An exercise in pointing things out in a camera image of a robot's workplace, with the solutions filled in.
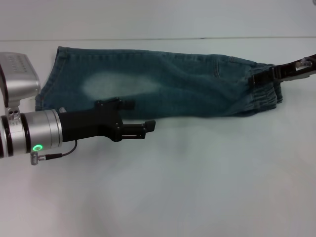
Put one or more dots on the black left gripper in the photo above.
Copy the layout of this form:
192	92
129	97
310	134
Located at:
86	126

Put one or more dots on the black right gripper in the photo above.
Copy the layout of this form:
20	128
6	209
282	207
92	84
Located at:
293	69

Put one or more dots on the blue denim shorts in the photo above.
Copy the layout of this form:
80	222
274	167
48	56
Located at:
185	91

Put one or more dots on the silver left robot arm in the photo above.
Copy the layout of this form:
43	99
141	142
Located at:
37	130

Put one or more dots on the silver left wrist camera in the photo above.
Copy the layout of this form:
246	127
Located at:
19	76

